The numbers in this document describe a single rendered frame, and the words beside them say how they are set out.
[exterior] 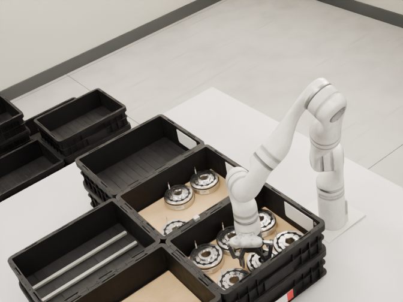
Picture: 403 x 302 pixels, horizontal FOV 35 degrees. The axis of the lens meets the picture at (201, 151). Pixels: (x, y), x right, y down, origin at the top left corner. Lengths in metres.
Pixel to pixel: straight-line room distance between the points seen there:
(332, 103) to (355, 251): 0.68
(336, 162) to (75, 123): 1.78
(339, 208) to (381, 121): 1.83
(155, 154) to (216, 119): 0.46
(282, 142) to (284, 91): 2.62
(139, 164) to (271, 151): 0.88
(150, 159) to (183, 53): 2.55
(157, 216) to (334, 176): 0.61
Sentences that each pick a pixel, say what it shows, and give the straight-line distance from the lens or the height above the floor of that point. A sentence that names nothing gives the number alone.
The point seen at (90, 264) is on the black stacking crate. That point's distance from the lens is 2.11.
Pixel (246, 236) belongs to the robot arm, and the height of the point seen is 1.01.
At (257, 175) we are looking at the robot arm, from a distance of 1.69.
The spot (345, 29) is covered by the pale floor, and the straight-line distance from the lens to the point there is 5.00.
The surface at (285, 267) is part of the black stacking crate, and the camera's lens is 1.91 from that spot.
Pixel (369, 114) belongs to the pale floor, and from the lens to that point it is 4.02.
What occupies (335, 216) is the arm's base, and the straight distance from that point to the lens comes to 2.20.
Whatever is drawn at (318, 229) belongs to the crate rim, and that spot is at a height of 0.93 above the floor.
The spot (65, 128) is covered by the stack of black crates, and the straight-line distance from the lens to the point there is 3.44.
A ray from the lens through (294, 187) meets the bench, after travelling 2.42.
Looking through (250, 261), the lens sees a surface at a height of 0.86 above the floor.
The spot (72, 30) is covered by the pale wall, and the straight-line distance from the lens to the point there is 4.98.
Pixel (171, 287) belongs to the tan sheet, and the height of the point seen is 0.83.
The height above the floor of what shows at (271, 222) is 0.86.
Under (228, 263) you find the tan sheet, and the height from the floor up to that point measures 0.83.
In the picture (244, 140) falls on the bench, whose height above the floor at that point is 0.70.
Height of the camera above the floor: 2.28
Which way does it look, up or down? 36 degrees down
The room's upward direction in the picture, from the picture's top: 11 degrees counter-clockwise
